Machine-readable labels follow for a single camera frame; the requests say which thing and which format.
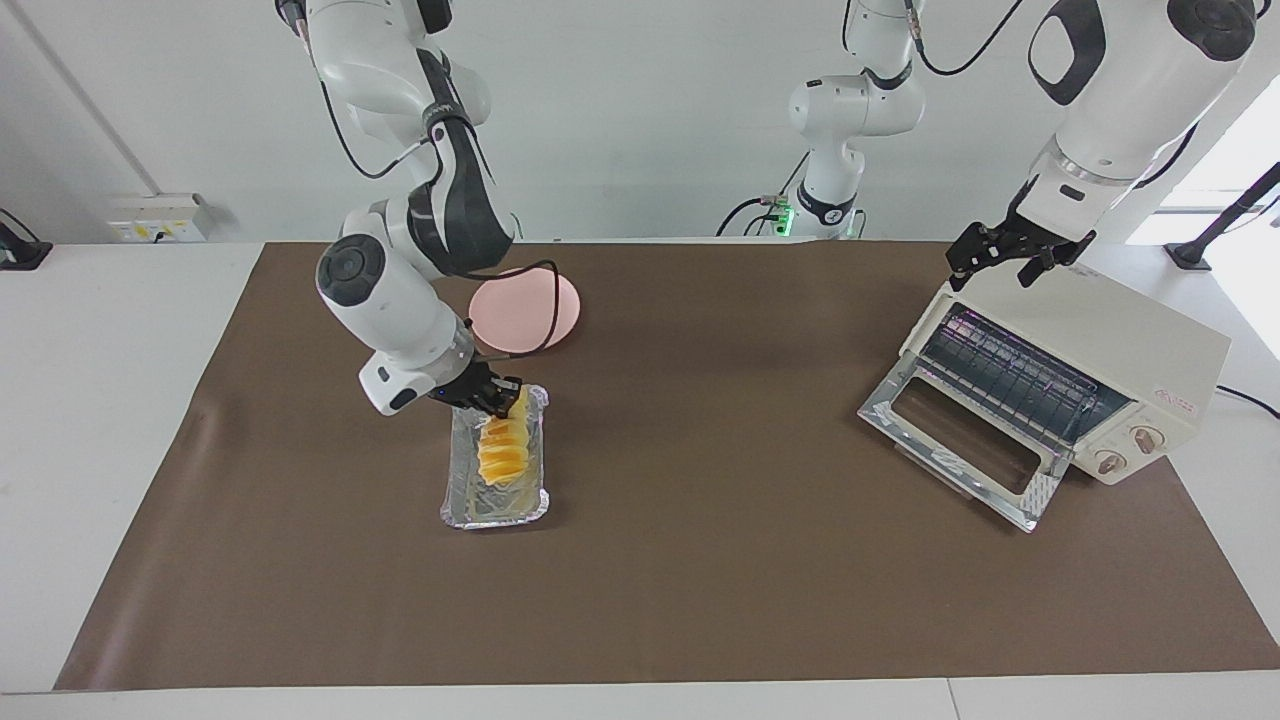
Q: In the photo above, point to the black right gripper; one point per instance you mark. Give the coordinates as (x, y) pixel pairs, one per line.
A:
(475, 385)

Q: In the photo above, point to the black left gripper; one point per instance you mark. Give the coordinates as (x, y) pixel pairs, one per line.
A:
(1020, 238)

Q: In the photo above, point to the golden bread loaf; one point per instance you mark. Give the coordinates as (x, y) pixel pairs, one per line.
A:
(503, 455)

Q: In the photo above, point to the aluminium foil tray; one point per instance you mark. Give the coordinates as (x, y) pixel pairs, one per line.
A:
(480, 510)

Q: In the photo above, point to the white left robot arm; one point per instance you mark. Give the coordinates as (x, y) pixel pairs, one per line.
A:
(1130, 90)

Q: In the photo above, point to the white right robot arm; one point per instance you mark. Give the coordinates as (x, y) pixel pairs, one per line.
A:
(385, 290)

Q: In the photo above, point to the cream toaster oven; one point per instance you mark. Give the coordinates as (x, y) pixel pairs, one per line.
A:
(1120, 330)

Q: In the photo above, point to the glass oven door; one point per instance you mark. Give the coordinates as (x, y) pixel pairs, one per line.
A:
(965, 440)

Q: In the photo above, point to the cream oven knob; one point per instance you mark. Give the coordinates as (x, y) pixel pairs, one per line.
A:
(1110, 463)
(1147, 439)

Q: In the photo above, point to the pink round plate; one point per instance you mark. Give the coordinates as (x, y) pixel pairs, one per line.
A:
(520, 315)

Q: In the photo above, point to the black stand with pole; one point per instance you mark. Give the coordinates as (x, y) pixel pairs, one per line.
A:
(1190, 252)

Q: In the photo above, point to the brown table mat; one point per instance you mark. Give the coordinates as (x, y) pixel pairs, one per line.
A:
(700, 580)

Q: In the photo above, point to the white power strip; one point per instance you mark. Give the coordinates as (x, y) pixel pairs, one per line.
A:
(160, 220)

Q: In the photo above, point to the black table clamp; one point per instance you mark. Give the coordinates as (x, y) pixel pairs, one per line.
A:
(20, 252)

